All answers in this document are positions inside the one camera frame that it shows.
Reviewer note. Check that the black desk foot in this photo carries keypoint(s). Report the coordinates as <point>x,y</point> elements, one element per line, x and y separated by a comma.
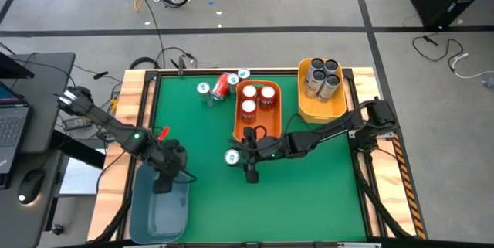
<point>77,149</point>

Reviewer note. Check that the blue-grey plastic bin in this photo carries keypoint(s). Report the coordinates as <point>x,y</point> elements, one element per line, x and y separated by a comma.
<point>154,217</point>

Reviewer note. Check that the white Celsius can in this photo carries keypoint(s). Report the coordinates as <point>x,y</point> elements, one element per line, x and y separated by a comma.
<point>318,76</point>
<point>332,81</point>
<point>316,63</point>
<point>331,64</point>

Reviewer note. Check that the black laptop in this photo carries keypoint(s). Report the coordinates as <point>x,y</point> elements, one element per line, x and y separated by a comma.
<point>11,132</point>

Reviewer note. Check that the red Fanta can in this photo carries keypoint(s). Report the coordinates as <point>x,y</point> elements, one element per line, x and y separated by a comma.
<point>249,91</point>
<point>267,93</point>
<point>249,107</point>
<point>221,87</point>

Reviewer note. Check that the yellow plastic bin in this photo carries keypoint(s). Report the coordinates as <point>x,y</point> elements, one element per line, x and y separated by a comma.
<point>308,109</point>

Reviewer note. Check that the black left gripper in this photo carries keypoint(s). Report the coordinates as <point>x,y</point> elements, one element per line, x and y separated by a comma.
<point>170,161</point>

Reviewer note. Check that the black monitor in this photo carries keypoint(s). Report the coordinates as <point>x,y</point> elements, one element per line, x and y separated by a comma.
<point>11,68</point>

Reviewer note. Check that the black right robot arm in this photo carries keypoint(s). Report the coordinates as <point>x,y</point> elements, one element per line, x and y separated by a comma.
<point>332,132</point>

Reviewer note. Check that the white metal bracket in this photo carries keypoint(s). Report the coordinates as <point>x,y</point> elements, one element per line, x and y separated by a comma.
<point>353,133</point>

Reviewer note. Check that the black round caster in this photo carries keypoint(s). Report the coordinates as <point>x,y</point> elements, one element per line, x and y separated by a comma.
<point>58,229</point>

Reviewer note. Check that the dark grey desk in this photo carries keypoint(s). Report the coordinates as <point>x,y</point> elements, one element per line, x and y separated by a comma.
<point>34,105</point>

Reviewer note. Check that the green soda can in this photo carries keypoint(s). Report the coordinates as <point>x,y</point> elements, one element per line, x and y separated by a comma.
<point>231,157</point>
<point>233,79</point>

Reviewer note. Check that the grey plug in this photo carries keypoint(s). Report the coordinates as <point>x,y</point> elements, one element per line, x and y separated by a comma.
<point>488,82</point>

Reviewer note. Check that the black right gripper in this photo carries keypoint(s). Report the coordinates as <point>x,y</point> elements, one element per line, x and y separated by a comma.
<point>270,149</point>

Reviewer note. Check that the orange plastic bin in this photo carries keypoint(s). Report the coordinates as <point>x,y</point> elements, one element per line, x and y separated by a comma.
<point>266,124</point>

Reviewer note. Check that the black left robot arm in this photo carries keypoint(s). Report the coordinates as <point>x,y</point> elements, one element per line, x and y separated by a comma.
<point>108,122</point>

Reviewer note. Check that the yellow black hazard tape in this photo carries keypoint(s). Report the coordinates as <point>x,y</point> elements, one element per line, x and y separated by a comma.
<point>409,190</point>

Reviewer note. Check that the black computer mouse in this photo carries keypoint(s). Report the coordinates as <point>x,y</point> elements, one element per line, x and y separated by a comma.
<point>31,184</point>

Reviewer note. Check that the green table mat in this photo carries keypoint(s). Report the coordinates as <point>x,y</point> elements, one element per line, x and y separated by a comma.
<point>289,201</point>

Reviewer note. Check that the red plastic tag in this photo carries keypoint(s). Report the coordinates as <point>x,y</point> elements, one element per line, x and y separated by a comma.
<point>164,133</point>

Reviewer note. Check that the black power brick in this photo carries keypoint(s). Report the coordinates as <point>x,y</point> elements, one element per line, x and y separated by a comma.
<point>76,123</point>

